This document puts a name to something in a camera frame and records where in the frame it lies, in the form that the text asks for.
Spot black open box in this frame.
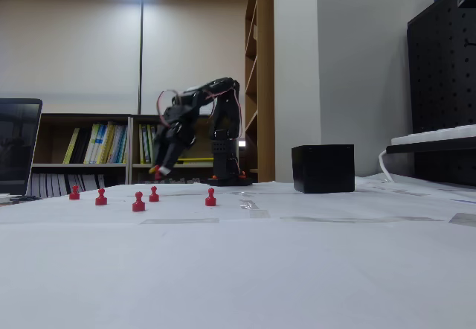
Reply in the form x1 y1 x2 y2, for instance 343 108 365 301
291 144 356 194

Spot black laptop screen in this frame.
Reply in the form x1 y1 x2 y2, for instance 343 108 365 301
0 98 44 197

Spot black pegboard panel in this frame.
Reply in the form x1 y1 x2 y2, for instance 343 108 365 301
406 0 476 188

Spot white power cable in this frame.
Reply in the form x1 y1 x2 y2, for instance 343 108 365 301
378 149 396 183

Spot tall wooden bookshelf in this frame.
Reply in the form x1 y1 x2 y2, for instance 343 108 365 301
244 0 275 184

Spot blue white book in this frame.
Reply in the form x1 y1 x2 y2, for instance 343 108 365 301
97 121 115 165

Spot white power strip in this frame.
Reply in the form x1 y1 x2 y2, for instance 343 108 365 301
390 124 476 147

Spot yellow binder green label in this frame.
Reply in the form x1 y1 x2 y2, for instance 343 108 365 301
138 124 149 165
147 124 157 165

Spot white paper table cover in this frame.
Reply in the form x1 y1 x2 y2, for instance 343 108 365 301
0 174 476 329

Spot white yellow paperback book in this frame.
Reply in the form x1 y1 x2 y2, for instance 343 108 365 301
83 123 102 165

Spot thin yellow book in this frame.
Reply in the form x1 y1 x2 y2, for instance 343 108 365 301
62 127 80 165

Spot white green book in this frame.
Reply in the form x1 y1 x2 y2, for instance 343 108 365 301
109 123 129 165

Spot black shelf rail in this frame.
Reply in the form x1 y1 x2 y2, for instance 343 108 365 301
385 137 476 156

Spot black book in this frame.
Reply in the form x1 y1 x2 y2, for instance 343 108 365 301
70 127 93 165

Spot black wall conduit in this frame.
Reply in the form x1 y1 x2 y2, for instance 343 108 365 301
138 0 145 115

